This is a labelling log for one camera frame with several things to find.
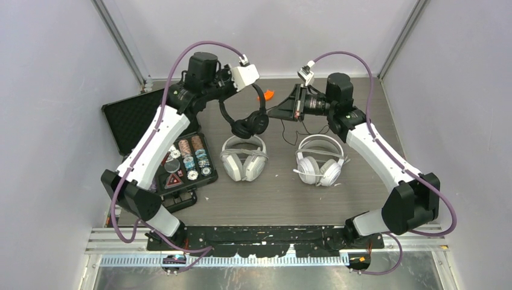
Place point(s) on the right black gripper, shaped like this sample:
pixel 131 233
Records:
pixel 294 107

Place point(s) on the black small headphones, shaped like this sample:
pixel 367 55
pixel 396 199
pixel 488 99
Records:
pixel 253 124

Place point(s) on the white round gaming headphones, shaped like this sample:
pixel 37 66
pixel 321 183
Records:
pixel 319 160

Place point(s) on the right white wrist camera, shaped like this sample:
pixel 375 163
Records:
pixel 306 74

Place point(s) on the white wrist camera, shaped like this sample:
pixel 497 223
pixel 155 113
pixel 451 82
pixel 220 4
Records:
pixel 306 74
pixel 245 74

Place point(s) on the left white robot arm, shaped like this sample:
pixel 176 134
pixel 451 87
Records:
pixel 128 186

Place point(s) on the white grey angular headphones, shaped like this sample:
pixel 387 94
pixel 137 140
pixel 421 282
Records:
pixel 244 159

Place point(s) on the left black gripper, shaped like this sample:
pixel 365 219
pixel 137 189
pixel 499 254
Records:
pixel 226 72

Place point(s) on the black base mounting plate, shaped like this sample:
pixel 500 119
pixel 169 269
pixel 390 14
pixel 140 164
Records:
pixel 272 241

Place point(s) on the black poker chip case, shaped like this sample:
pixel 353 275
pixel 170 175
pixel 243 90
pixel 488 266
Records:
pixel 188 164

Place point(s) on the orange curved plastic piece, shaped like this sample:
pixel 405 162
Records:
pixel 268 95

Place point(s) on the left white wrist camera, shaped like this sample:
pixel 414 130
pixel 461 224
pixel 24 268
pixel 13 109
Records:
pixel 245 74

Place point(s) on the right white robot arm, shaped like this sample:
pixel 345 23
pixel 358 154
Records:
pixel 412 201

